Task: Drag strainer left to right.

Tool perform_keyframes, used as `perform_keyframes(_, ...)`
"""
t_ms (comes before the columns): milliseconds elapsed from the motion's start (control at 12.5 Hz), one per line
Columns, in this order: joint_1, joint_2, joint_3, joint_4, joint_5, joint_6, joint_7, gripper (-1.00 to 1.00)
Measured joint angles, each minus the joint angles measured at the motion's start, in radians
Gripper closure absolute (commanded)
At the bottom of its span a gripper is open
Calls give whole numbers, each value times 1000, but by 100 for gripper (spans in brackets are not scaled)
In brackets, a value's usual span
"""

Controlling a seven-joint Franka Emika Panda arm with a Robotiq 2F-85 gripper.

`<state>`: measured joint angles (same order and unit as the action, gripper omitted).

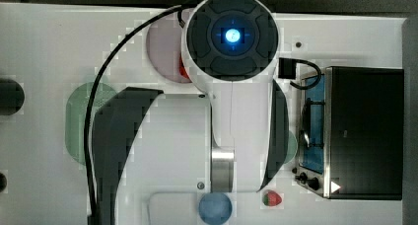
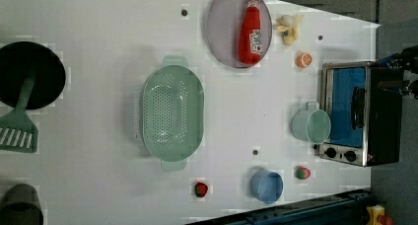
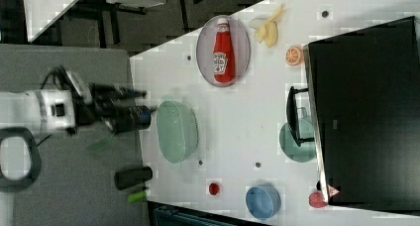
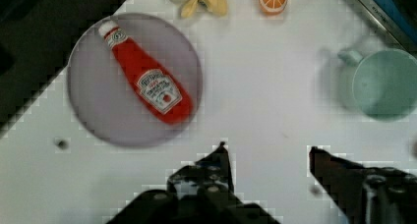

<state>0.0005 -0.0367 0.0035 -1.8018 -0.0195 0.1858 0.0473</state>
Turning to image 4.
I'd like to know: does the silver toaster oven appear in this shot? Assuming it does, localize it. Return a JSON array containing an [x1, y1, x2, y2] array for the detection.
[[345, 0, 417, 55]]

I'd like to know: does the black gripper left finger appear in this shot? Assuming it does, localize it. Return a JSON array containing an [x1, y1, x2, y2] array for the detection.
[[106, 142, 280, 224]]

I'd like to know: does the grey round plate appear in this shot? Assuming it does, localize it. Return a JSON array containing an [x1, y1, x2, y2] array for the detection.
[[67, 13, 203, 146]]

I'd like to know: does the red ketchup bottle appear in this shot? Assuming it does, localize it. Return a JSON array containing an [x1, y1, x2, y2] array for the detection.
[[98, 21, 194, 125]]

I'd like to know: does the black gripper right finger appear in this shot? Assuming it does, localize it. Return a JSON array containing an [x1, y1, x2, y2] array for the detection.
[[309, 146, 417, 224]]

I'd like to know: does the mint green cup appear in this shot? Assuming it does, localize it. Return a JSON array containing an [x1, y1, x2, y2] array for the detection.
[[337, 49, 417, 121]]

